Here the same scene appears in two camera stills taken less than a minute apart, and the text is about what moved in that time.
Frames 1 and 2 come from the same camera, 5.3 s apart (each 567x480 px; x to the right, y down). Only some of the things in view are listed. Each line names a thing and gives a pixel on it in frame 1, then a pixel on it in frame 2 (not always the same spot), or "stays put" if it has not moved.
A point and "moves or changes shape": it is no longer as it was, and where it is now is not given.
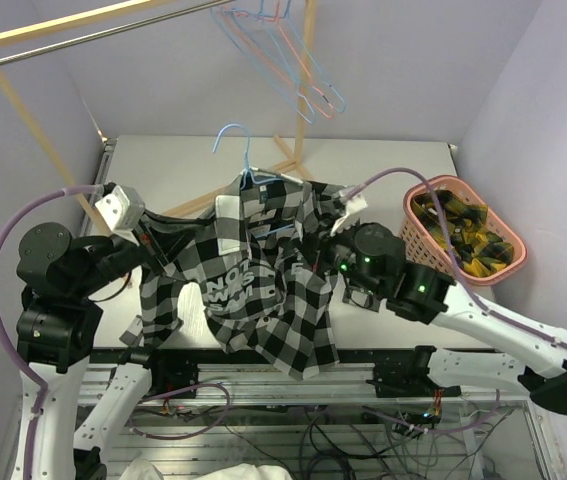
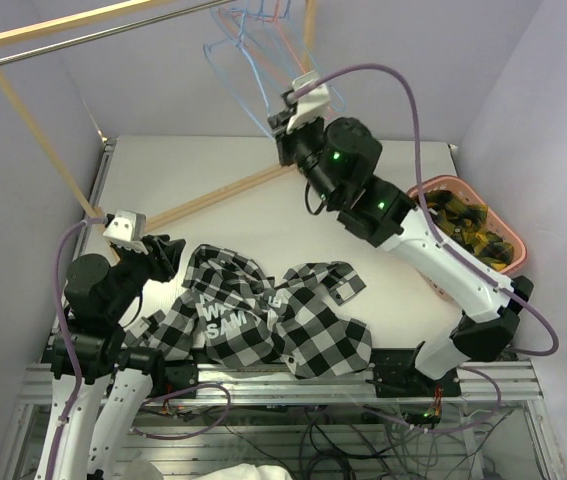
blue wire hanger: x=249 y=172 -> x=238 y=41
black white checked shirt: x=257 y=256 moves or changes shape
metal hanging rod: x=107 y=33 stays put
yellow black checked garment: x=478 y=249 stays put
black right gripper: x=325 y=247 -> x=280 y=122
